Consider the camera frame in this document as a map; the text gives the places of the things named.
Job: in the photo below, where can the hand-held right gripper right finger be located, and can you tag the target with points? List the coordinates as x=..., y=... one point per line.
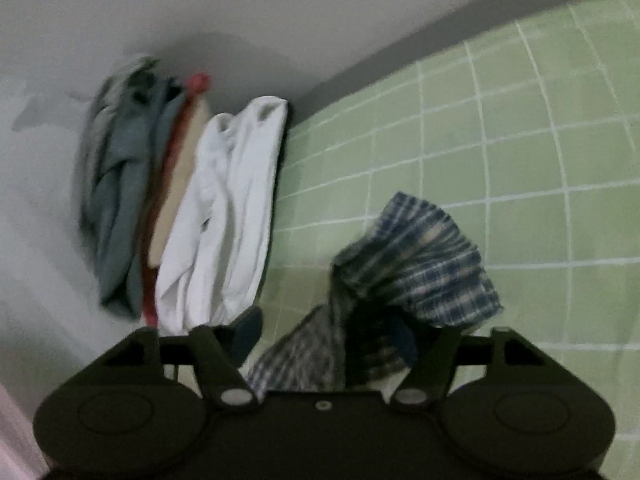
x=406, y=342

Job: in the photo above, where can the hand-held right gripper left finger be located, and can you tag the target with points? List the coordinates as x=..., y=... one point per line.
x=248, y=332

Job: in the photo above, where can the blue plaid shirt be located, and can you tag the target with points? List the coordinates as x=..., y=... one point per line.
x=425, y=260

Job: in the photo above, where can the red garment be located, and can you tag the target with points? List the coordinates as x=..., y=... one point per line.
x=148, y=292

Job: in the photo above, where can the white garment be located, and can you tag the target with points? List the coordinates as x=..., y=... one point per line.
x=220, y=210

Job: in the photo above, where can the beige garment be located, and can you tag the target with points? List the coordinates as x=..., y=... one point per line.
x=175, y=200

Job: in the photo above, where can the grey-blue garment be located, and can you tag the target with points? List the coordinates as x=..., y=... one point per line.
x=115, y=185

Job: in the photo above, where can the green checked bed sheet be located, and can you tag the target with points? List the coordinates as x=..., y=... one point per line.
x=500, y=135

